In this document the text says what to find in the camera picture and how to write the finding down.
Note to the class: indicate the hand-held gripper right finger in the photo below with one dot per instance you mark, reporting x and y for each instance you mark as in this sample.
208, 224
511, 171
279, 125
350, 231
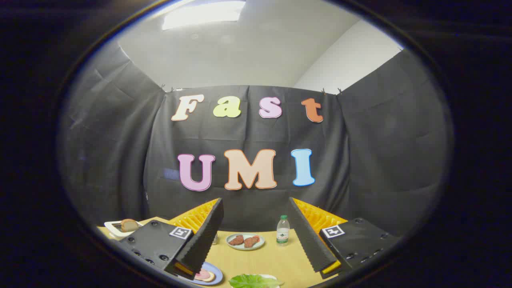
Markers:
310, 240

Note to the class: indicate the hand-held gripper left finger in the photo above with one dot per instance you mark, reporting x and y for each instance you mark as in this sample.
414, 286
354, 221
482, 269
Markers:
206, 236

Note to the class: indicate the green lettuce leaf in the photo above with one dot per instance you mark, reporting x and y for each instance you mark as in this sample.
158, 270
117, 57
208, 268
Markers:
252, 281

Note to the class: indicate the clear water bottle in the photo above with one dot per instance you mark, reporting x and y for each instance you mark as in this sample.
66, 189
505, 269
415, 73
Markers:
282, 234

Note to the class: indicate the brown meat piece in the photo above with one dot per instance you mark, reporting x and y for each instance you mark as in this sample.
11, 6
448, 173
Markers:
251, 241
236, 240

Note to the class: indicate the blue plate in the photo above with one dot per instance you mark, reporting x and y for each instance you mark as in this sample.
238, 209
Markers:
216, 271

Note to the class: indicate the pink ham slice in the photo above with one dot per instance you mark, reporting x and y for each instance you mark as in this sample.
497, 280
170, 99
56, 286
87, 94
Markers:
202, 274

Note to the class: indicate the pale green plate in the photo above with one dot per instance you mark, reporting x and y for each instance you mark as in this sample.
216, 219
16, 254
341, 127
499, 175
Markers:
245, 247

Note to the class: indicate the white plate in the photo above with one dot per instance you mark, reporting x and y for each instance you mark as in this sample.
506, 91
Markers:
269, 276

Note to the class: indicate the white toaster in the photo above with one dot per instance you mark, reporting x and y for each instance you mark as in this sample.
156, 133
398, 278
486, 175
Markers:
112, 228

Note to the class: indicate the black backdrop cloth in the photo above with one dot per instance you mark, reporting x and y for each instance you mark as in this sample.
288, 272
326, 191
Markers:
248, 136

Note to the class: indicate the ceiling light panel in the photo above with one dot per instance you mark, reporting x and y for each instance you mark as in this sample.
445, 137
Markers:
204, 14

